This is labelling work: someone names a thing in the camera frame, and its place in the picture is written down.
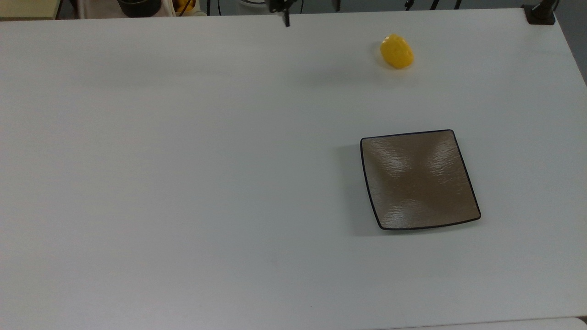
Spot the yellow potato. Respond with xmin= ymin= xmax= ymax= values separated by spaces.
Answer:
xmin=380 ymin=33 xmax=415 ymax=70

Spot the square brown ceramic plate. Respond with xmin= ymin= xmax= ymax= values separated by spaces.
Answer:
xmin=360 ymin=129 xmax=482 ymax=231

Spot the black round pot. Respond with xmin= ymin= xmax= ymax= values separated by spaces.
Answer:
xmin=117 ymin=0 xmax=162 ymax=18

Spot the wooden board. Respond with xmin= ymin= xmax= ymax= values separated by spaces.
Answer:
xmin=0 ymin=0 xmax=61 ymax=20

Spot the black table clamp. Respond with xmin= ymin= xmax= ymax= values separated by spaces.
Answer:
xmin=522 ymin=0 xmax=559 ymax=25

